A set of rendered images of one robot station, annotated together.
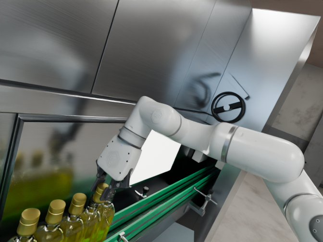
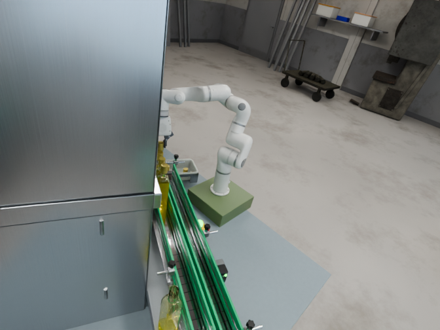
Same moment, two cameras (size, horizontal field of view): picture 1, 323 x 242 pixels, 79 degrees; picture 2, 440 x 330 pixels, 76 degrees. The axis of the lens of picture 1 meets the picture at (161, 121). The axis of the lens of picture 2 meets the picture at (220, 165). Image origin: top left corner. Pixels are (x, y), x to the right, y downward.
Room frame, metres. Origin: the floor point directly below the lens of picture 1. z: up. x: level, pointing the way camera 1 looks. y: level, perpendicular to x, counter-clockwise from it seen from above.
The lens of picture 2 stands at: (-0.46, 1.01, 1.95)
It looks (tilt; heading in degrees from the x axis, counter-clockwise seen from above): 33 degrees down; 301
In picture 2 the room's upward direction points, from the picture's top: 13 degrees clockwise
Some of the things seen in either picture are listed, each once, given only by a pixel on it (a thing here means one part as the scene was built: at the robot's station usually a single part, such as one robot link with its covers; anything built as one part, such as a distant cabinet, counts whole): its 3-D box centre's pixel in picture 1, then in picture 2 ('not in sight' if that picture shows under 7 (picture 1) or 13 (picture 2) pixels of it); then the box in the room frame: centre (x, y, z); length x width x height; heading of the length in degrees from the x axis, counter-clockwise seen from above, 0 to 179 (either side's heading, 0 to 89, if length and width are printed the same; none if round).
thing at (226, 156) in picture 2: not in sight; (227, 160); (0.24, -0.24, 1.08); 0.13 x 0.10 x 0.16; 5
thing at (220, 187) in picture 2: not in sight; (222, 179); (0.25, -0.25, 0.92); 0.16 x 0.13 x 0.15; 95
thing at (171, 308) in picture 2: not in sight; (170, 311); (-0.15, 0.60, 1.01); 0.06 x 0.06 x 0.26; 67
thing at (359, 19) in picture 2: not in sight; (363, 19); (1.43, -7.39, 1.81); 0.46 x 0.38 x 0.25; 174
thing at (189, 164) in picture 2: not in sight; (179, 171); (0.59, -0.23, 0.80); 0.22 x 0.17 x 0.09; 59
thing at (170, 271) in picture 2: not in sight; (165, 274); (-0.01, 0.48, 0.94); 0.07 x 0.04 x 0.13; 59
